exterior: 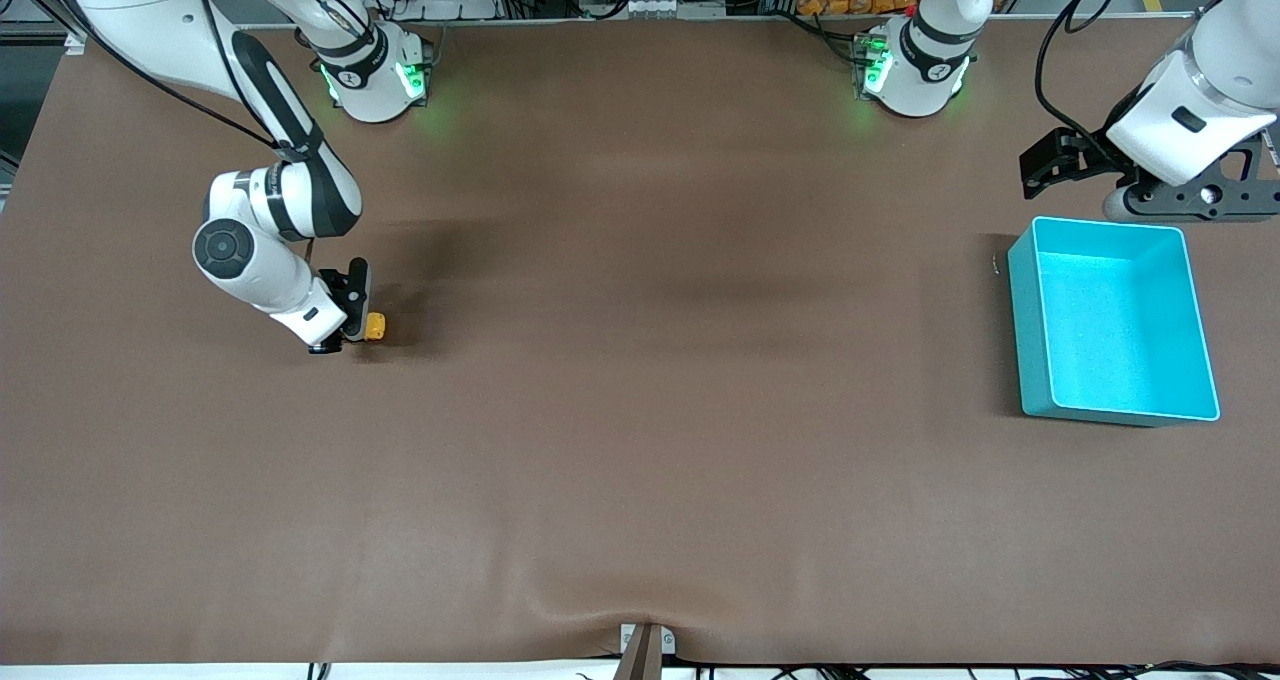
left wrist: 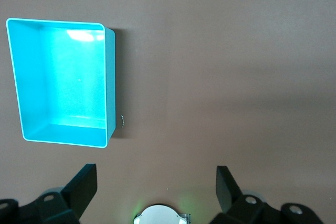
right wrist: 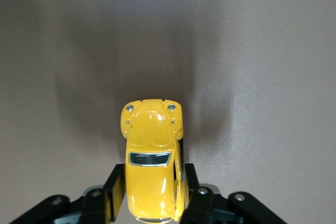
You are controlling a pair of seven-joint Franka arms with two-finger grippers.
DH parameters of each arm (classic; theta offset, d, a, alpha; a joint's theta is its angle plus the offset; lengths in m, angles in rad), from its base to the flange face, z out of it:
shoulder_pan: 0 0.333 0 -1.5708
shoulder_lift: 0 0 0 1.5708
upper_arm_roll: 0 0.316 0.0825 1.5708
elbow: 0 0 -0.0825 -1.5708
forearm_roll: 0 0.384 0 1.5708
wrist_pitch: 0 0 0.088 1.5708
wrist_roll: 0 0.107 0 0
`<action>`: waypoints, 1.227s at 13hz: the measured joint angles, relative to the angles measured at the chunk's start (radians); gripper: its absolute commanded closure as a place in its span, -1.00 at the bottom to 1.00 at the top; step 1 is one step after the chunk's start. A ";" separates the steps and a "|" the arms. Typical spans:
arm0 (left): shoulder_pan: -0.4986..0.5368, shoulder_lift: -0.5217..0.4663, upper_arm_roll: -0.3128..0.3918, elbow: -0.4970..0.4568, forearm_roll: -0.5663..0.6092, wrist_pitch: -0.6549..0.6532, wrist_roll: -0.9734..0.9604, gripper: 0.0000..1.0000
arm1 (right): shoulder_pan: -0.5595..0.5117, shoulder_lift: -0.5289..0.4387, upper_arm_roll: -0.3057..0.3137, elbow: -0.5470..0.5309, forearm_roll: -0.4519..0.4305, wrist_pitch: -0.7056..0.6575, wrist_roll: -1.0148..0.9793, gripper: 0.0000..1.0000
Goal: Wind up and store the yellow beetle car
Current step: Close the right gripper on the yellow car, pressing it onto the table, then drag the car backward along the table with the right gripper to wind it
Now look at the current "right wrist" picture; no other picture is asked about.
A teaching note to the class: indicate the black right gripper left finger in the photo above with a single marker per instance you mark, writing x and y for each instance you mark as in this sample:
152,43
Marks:
113,190

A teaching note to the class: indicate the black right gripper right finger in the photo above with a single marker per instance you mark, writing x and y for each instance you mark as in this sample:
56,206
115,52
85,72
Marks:
199,200

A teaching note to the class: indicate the yellow beetle toy car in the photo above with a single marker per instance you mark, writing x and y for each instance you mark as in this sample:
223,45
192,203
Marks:
151,155

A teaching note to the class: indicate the brown table mat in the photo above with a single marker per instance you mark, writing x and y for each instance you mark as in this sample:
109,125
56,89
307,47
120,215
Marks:
168,37

